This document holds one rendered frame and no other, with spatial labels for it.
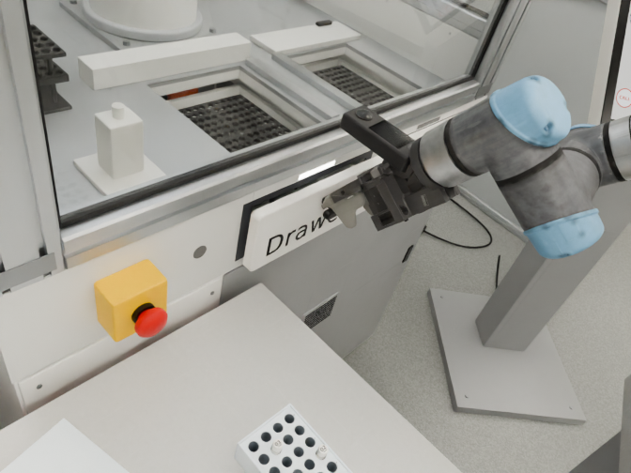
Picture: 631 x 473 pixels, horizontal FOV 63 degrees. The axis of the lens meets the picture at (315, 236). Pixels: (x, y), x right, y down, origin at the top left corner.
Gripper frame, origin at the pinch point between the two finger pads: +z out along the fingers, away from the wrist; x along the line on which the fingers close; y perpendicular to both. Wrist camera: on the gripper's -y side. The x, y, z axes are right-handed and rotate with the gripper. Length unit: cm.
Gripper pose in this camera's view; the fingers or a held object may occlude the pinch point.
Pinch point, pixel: (333, 196)
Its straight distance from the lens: 79.4
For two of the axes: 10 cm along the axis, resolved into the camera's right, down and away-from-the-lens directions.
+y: 4.5, 8.9, 0.3
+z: -5.7, 2.6, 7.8
